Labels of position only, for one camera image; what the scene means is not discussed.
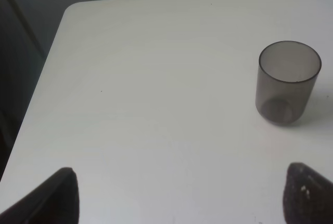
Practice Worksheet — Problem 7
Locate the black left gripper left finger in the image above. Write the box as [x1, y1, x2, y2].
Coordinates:
[1, 167, 80, 223]

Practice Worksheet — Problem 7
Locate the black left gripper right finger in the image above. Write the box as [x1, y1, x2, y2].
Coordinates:
[283, 163, 332, 223]

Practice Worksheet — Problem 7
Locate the grey translucent plastic cup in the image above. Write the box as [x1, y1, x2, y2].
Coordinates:
[255, 41, 322, 126]

